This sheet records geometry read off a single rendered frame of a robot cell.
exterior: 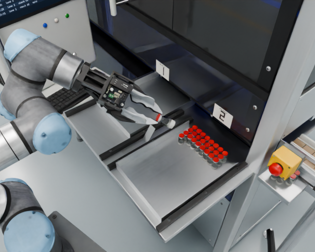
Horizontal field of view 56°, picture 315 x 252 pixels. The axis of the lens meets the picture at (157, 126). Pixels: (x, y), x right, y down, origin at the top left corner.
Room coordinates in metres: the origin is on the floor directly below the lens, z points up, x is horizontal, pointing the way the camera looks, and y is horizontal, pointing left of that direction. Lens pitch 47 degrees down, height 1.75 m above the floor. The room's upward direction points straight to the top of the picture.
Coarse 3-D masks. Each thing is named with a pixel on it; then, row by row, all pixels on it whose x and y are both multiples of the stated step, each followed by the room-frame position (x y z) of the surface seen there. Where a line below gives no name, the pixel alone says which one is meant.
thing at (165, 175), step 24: (168, 144) 0.72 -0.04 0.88; (120, 168) 0.59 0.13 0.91; (144, 168) 0.61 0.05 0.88; (168, 168) 0.61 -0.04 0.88; (192, 168) 0.61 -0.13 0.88; (216, 168) 0.61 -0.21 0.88; (144, 192) 0.51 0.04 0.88; (168, 192) 0.51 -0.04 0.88; (192, 192) 0.51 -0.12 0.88; (168, 216) 0.42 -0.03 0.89
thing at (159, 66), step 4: (156, 60) 1.04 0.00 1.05; (156, 64) 1.04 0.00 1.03; (160, 64) 1.01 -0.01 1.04; (156, 68) 1.04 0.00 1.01; (160, 68) 1.01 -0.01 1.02; (164, 68) 0.99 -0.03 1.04; (160, 72) 1.01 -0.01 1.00; (164, 72) 0.99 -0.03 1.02; (168, 72) 0.97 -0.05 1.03; (164, 76) 0.99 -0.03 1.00; (168, 76) 0.97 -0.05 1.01; (168, 80) 0.97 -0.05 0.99
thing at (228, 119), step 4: (216, 104) 0.76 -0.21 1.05; (216, 108) 0.76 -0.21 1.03; (220, 108) 0.75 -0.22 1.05; (216, 112) 0.76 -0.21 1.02; (220, 112) 0.74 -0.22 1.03; (224, 112) 0.73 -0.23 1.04; (216, 116) 0.75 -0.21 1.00; (228, 116) 0.72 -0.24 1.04; (232, 116) 0.70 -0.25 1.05; (220, 120) 0.74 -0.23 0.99; (224, 120) 0.72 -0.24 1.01; (228, 120) 0.71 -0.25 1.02; (224, 124) 0.72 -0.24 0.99; (228, 124) 0.71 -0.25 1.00
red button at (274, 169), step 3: (270, 165) 0.53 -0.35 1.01; (273, 165) 0.53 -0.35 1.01; (276, 165) 0.53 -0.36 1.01; (279, 165) 0.53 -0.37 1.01; (270, 168) 0.53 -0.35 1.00; (273, 168) 0.52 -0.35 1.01; (276, 168) 0.52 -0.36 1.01; (279, 168) 0.52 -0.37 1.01; (270, 171) 0.52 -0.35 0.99; (273, 171) 0.52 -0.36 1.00; (276, 171) 0.51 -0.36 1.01; (279, 171) 0.51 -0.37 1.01; (273, 174) 0.51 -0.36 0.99; (276, 174) 0.51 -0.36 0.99; (279, 174) 0.51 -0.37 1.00
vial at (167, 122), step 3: (159, 117) 0.50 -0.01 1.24; (162, 117) 0.51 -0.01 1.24; (165, 117) 0.51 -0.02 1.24; (159, 120) 0.50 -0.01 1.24; (162, 120) 0.50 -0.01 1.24; (165, 120) 0.50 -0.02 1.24; (168, 120) 0.50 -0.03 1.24; (171, 120) 0.50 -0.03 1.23; (162, 123) 0.50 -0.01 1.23; (165, 123) 0.50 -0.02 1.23; (168, 123) 0.50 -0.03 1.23; (171, 123) 0.50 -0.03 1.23; (174, 123) 0.50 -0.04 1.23; (168, 126) 0.49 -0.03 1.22; (171, 126) 0.49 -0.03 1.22
